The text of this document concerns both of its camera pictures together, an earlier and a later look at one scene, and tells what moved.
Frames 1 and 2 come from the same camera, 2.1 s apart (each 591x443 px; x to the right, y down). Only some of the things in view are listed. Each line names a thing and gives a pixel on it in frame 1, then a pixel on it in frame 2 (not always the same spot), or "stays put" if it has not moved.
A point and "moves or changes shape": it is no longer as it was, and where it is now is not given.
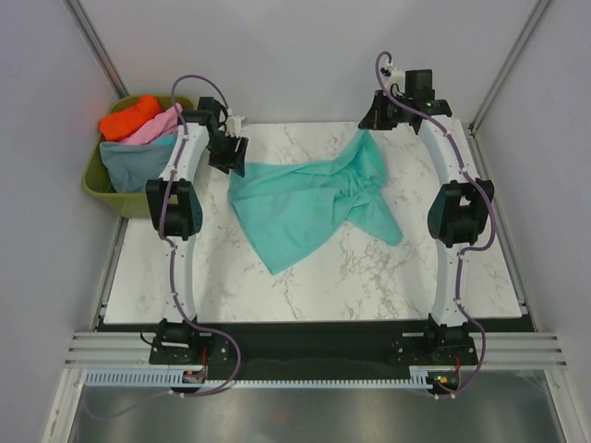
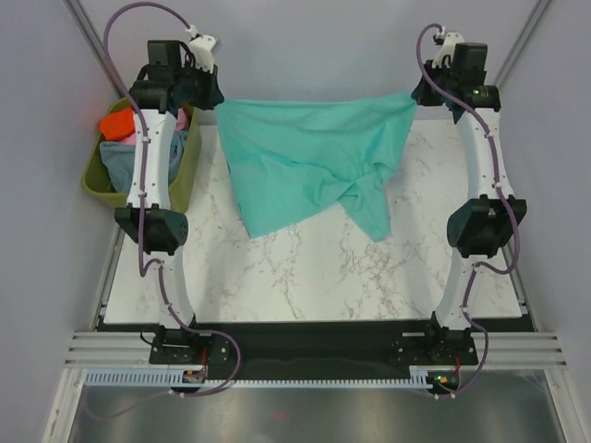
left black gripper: [236, 160] → [213, 96]
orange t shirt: [117, 125] stays put
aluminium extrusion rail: [110, 350] stays put
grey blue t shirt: [130, 165] stays put
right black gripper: [373, 119] → [421, 96]
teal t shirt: [286, 208] moves or changes shape
